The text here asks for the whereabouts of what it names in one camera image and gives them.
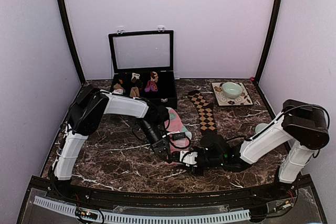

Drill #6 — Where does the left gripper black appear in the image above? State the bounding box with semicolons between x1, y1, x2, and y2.
139;119;172;164

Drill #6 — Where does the pink mint patterned sock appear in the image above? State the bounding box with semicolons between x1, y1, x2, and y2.
164;107;192;154

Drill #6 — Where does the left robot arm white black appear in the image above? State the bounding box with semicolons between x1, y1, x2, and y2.
49;85;171;201

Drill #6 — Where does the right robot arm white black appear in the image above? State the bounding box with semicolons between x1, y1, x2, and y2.
181;99;330;200

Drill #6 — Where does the brown argyle sock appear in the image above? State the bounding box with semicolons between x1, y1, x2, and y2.
188;90;217;135

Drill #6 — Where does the celadon bowl on table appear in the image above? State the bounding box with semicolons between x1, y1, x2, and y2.
255;123;268;134

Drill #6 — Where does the square floral ceramic plate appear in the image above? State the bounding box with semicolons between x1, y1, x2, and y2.
212;82;253;106

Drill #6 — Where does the celadon bowl on plate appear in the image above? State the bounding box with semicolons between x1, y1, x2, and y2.
221;82;243;99

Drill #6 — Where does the rolled tan sock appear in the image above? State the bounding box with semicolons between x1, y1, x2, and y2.
130;87;140;98

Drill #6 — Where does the rolled purple orange sock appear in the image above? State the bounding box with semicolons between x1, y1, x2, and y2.
144;80;158;92

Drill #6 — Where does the rolled pink white sock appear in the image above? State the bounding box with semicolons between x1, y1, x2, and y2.
112;89;124;94

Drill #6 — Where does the rolled cream brown sock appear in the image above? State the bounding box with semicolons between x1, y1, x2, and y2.
150;71;159;82

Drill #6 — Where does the rolled brown orange sock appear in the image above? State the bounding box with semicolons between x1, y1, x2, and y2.
112;79;125;91

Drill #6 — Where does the rolled white brown sock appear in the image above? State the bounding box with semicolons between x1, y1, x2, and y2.
131;72;140;83

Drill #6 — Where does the black glass-lid storage box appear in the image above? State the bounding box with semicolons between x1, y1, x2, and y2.
108;30;177;109

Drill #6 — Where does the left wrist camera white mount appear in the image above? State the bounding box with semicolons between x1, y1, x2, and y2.
168;132;187;141

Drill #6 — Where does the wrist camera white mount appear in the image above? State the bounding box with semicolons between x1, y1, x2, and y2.
168;132;187;141
179;151;198;166

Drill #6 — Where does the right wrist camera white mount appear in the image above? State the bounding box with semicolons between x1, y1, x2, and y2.
179;151;198;166

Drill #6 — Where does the white slotted cable duct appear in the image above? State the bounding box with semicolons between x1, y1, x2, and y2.
33;196;250;223

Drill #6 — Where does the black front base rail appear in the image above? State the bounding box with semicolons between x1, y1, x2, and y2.
24;167;312;209

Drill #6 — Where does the right black frame post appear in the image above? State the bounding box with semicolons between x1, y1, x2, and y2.
254;0;281;83

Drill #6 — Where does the black frame post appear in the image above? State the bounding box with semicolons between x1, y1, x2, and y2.
254;0;281;83
57;0;86;84

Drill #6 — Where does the left black frame post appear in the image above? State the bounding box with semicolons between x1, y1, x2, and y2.
57;0;86;84

